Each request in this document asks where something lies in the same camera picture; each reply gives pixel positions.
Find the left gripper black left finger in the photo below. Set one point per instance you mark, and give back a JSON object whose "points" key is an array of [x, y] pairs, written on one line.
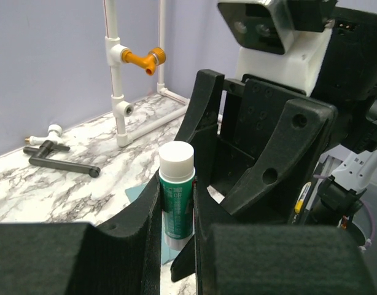
{"points": [[119, 256]]}

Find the white pipe fitting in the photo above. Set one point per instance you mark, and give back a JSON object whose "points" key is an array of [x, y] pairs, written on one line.
{"points": [[54, 134]]}

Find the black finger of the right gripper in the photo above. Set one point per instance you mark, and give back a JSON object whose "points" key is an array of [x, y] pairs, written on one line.
{"points": [[199, 126]]}

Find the yellow marker pen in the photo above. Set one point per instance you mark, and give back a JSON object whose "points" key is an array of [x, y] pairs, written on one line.
{"points": [[301, 198]]}

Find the white PVC pipe frame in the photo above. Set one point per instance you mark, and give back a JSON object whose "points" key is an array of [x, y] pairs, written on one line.
{"points": [[124, 89]]}

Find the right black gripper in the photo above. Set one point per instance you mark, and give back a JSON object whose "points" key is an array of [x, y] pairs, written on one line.
{"points": [[272, 136]]}

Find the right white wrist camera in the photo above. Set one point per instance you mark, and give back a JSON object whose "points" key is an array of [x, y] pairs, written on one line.
{"points": [[280, 41]]}

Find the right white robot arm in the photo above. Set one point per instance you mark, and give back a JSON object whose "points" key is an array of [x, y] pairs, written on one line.
{"points": [[305, 81]]}

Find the orange tap valve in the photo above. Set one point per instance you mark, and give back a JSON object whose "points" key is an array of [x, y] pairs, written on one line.
{"points": [[149, 63]]}

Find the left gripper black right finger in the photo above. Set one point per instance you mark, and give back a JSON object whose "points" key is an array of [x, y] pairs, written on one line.
{"points": [[232, 258]]}

